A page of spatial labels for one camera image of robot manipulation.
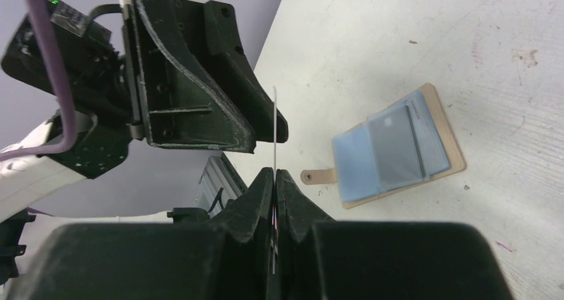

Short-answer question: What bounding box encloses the beige leather card holder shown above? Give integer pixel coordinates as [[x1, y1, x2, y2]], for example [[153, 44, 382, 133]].
[[300, 83, 467, 209]]

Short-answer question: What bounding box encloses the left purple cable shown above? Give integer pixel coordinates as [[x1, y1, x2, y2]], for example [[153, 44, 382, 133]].
[[0, 0, 78, 162]]

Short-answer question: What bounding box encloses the aluminium frame rail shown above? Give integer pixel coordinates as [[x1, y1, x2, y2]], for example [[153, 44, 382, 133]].
[[196, 154, 247, 218]]

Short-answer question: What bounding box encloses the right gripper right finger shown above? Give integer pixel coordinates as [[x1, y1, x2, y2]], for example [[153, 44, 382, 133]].
[[276, 170, 513, 299]]

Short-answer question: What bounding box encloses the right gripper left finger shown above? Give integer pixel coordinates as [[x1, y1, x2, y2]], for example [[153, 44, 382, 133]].
[[6, 168, 273, 299]]

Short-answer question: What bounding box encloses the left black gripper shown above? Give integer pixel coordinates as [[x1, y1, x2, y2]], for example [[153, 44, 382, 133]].
[[1, 0, 256, 179]]

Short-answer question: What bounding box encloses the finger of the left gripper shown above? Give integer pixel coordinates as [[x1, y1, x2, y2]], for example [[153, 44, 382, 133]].
[[203, 1, 289, 143]]

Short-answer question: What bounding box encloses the black credit card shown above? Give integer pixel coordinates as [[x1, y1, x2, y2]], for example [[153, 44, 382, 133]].
[[366, 105, 425, 192]]

